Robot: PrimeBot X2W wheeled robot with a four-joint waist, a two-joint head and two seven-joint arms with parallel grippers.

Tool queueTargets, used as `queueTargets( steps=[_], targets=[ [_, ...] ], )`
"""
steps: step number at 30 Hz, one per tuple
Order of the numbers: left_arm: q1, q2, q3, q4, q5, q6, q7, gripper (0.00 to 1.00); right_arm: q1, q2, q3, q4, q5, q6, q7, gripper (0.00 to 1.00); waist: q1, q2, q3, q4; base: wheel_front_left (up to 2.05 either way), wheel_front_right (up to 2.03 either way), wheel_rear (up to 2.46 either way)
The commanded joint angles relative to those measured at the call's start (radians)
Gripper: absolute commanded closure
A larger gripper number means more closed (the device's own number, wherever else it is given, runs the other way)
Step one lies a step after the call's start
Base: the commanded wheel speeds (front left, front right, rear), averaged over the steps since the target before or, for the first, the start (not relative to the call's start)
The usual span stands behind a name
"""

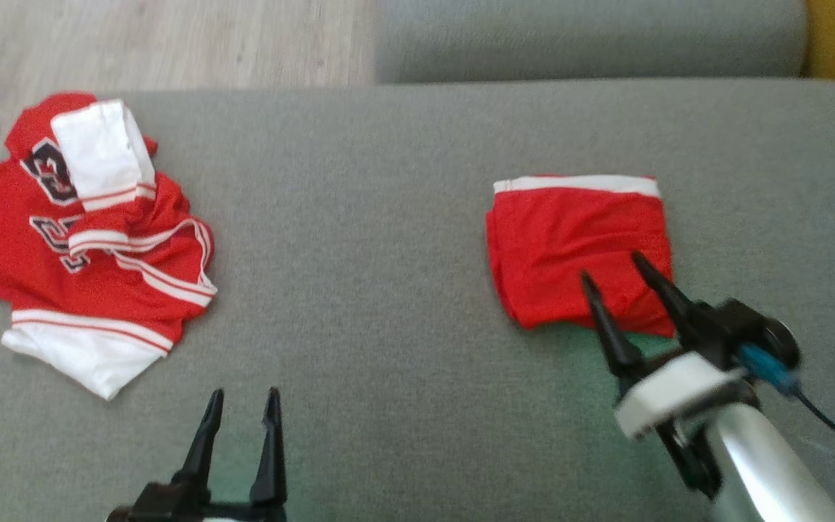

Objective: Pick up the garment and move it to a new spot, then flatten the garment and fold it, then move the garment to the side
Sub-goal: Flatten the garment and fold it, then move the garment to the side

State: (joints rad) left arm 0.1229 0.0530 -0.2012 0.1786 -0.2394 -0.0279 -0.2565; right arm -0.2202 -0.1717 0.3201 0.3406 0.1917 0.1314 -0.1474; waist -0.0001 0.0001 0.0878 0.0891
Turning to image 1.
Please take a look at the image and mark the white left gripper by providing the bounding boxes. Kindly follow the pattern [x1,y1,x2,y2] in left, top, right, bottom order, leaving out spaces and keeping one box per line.
[104,386,289,522]

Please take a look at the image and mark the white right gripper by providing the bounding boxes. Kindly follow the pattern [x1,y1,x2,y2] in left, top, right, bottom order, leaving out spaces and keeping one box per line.
[580,250,760,442]

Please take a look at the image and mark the red shorts with white waistband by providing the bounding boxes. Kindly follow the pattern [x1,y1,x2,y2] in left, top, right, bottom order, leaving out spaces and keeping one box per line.
[484,173,678,340]

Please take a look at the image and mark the red and white basketball jersey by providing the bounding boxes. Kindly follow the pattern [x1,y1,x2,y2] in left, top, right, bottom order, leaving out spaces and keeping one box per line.
[0,91,219,402]

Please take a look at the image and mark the grey fabric sofa seat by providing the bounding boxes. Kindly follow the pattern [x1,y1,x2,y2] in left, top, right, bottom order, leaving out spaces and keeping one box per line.
[0,76,835,522]

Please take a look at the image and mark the grey sofa module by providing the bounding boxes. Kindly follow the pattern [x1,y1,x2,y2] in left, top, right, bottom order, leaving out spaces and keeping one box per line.
[374,0,808,85]

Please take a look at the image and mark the blue cable connector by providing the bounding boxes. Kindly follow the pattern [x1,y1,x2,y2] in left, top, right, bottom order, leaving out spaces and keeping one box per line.
[739,344,800,397]

